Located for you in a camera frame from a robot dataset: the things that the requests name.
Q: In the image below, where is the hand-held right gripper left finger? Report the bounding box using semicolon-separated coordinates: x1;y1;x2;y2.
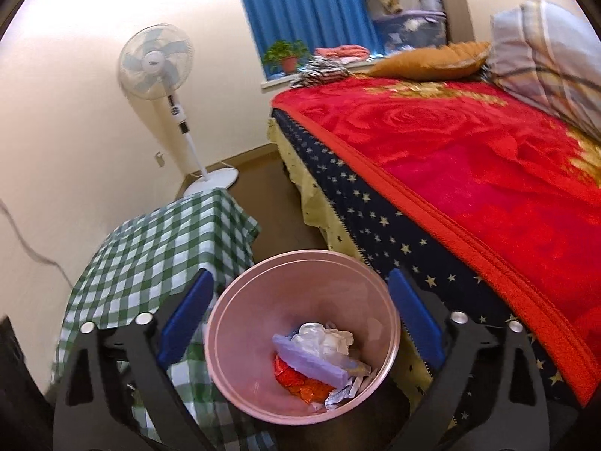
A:
53;269;217;451

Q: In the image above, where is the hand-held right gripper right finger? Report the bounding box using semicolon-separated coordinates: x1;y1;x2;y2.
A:
389;268;550;451

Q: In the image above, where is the pink plastic bin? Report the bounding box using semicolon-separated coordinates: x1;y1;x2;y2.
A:
203;250;402;426

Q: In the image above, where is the clear plastic bag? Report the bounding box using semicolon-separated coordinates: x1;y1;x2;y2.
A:
291;322;355;360

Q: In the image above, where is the red packet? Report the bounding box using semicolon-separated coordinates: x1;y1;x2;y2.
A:
273;354;306;388

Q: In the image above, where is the green checked tablecloth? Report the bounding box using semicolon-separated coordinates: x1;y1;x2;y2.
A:
51;188;275;451

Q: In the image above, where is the navy star-print mattress cover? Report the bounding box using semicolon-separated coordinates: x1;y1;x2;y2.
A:
272;108;583;433

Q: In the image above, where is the bed with red rose blanket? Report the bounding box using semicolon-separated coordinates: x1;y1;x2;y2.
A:
271;73;601;407

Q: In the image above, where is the yellow star-print bed skirt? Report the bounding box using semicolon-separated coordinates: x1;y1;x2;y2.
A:
267;117;470;433

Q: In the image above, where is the white window sill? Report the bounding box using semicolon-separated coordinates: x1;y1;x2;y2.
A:
260;74;301;91

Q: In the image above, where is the orange-brown pillow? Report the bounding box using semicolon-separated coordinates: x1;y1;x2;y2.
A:
361;41;491;80

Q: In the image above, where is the white standing fan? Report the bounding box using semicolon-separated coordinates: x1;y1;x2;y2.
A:
117;23;239;198

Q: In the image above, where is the black-white striped clothing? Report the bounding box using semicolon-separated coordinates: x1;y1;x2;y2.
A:
290;55;350;88

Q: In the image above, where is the potted green plant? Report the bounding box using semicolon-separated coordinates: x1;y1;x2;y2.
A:
263;40;311;75

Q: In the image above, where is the pink folded clothing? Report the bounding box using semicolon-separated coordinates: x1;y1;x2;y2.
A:
314;44;371;62

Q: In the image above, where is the clear plastic storage box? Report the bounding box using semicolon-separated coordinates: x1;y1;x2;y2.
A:
373;9;447;52

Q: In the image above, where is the grey plaid pillow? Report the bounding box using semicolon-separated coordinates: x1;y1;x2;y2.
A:
483;0;601;142

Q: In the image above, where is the blue curtain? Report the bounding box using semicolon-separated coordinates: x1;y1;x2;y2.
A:
231;0;400;78

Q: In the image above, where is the grey wall cable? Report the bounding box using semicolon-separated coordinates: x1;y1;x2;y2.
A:
0;197;76;292

